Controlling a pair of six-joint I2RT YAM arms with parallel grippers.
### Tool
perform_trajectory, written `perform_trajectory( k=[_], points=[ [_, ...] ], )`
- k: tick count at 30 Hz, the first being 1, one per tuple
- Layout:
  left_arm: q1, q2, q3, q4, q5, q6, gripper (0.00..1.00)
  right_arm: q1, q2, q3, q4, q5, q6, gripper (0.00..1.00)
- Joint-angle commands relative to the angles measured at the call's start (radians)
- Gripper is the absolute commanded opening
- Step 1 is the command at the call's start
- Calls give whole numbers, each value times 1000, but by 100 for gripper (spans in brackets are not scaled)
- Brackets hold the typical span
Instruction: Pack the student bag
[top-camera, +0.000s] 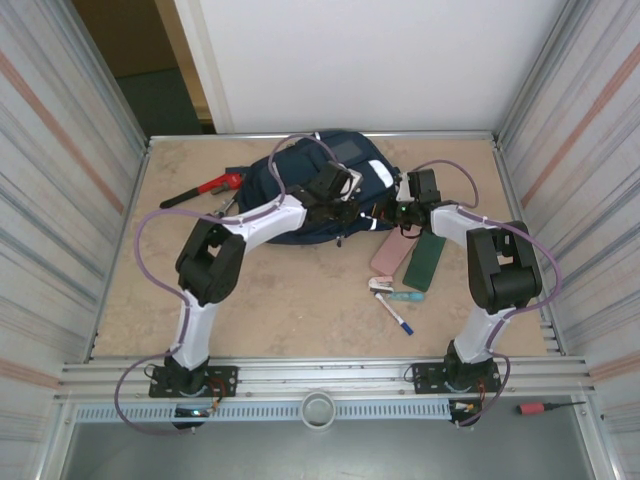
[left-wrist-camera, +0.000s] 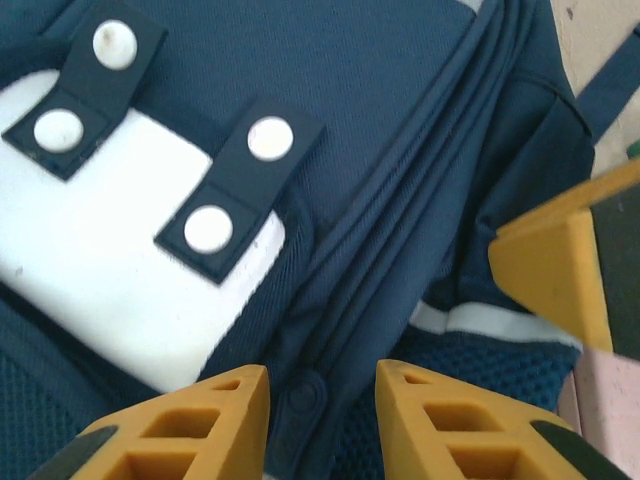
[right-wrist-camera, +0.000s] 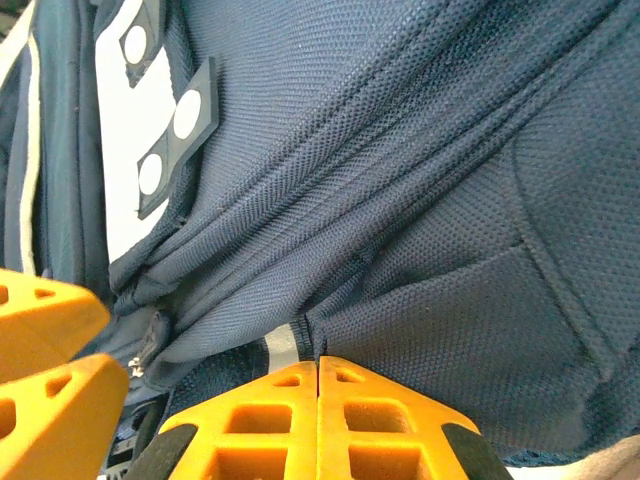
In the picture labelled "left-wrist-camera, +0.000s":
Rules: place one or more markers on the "dark green notebook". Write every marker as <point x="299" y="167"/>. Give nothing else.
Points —
<point x="634" y="149"/>

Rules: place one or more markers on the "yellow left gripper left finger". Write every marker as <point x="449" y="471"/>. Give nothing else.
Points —
<point x="200" y="415"/>

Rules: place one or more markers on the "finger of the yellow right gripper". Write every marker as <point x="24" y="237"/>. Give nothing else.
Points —
<point x="575" y="260"/>

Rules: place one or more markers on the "navy blue backpack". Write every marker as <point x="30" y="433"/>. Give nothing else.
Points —
<point x="375" y="100"/>

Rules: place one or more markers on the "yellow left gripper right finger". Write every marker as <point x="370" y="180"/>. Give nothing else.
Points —
<point x="430" y="430"/>

